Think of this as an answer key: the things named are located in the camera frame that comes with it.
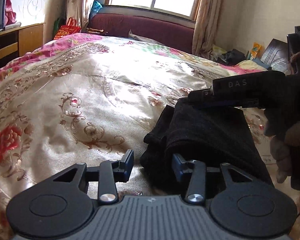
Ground black bag on nightstand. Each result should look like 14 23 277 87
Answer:
218 49 246 66

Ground floral satin bedspread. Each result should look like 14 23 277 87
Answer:
0 34 300 239

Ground maroon upholstered bench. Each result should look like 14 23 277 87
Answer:
88 14 194 54

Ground wooden tv cabinet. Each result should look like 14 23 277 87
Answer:
0 23 44 68

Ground right hand grey glove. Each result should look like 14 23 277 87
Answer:
264 121 300 184

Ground pink cloth behind tv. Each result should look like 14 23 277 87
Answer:
5 0 16 26

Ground black pants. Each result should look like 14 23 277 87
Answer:
140 98 273 194

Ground orange snack package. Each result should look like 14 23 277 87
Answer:
250 42 262 60

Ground blue plastic bag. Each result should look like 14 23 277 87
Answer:
89 0 102 21

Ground red gift bag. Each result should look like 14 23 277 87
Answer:
54 17 81 40

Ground beige curtain right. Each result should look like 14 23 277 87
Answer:
192 0 222 58

